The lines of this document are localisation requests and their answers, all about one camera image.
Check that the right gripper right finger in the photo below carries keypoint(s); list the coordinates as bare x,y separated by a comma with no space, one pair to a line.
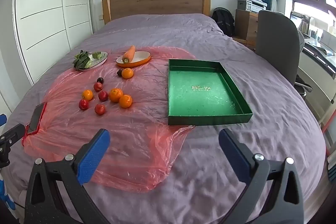
284,203

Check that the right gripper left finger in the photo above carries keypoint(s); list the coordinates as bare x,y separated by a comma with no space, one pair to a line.
44,202

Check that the orange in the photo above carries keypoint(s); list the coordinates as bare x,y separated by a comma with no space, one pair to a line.
127,73
115,94
87,95
125,101

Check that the smartphone in red case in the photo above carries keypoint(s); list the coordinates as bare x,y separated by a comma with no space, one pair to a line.
34,124

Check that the purple bed sheet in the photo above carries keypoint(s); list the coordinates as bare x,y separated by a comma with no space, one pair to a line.
201,186

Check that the pink plastic sheet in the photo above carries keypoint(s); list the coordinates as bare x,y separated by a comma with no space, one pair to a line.
143,147

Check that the green leafy bok choy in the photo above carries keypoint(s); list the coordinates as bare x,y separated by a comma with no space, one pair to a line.
84,59

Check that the dark plum left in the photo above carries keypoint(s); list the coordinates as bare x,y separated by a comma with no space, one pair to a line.
100,80

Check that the white patterned plate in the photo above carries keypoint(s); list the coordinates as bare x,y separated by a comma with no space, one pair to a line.
99,61

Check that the dark plum near dish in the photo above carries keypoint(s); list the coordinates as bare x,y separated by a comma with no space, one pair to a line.
119,72

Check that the white wardrobe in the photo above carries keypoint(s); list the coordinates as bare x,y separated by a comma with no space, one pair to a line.
47,30

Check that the green shallow box tray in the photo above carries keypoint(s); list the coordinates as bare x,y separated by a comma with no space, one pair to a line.
202,93

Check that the white desk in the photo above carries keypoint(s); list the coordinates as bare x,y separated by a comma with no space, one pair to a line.
318,70

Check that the orange carrot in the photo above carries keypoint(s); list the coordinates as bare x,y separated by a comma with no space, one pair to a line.
128,56

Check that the orange oval dish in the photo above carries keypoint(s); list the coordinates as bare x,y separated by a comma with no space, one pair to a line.
140,58

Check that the grey office chair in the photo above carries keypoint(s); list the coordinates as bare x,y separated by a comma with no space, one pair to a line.
280,43

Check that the wooden drawer cabinet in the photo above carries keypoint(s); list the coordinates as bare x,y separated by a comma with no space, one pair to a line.
246,25

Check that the wooden headboard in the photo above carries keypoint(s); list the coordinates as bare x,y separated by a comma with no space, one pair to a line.
115,9

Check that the black backpack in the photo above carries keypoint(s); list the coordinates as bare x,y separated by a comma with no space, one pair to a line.
224,20

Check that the white printer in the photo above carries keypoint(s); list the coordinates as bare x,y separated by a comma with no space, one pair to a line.
251,5

